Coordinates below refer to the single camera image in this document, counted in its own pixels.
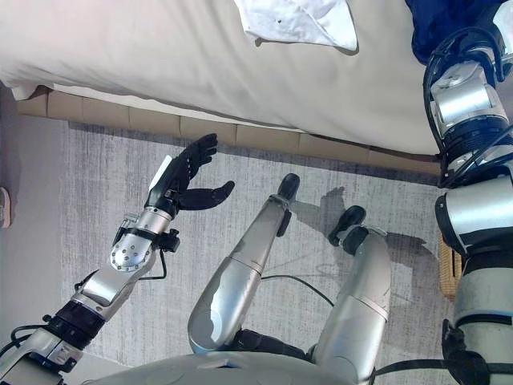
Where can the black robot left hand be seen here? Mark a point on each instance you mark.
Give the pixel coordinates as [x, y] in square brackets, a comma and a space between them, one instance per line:
[180, 176]

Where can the white garment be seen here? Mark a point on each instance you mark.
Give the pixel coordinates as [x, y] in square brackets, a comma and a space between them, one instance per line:
[296, 20]

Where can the dark blue garment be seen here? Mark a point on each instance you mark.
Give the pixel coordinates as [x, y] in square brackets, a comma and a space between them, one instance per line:
[425, 36]

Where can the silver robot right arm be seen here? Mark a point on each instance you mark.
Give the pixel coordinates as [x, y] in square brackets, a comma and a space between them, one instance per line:
[465, 100]

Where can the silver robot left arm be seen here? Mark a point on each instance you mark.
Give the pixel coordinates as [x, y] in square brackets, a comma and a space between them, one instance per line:
[128, 252]

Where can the bed with beige cover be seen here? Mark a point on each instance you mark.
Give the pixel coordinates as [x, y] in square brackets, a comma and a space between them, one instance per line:
[160, 52]

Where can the brown wicker laundry basket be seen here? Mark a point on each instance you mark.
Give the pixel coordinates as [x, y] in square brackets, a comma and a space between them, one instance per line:
[447, 264]

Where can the grey streaked area rug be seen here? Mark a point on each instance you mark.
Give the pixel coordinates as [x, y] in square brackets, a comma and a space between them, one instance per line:
[120, 168]

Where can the silver robot left leg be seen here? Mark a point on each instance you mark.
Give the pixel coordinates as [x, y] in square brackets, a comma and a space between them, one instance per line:
[240, 272]

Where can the silver robot leg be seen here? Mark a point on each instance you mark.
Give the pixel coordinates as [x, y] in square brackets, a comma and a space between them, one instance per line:
[240, 272]
[360, 301]

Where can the pale slipper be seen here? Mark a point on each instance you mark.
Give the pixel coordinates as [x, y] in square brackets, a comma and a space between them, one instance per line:
[6, 208]

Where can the grey robot torso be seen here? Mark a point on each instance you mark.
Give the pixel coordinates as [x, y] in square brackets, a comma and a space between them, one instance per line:
[240, 371]

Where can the silver robot right leg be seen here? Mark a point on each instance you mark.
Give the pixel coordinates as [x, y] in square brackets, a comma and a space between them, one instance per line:
[360, 301]

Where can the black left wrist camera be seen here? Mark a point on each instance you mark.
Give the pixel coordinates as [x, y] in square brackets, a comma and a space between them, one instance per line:
[170, 240]

